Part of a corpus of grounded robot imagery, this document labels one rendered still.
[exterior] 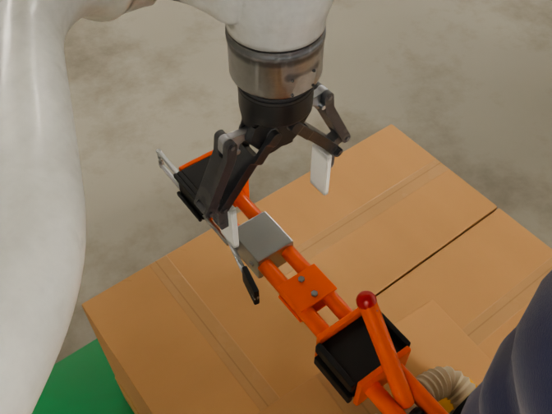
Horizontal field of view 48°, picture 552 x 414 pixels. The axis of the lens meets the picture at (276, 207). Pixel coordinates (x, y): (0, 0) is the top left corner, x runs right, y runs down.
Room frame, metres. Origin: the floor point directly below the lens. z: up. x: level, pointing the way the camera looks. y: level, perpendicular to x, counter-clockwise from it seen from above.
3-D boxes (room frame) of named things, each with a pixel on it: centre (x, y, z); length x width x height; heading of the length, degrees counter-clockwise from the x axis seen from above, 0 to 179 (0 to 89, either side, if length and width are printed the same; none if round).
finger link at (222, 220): (0.43, 0.07, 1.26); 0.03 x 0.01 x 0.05; 126
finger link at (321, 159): (0.52, -0.05, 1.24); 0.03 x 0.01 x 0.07; 36
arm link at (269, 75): (0.48, 0.00, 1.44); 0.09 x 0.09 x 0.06
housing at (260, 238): (0.53, 0.02, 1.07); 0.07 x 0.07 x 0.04; 36
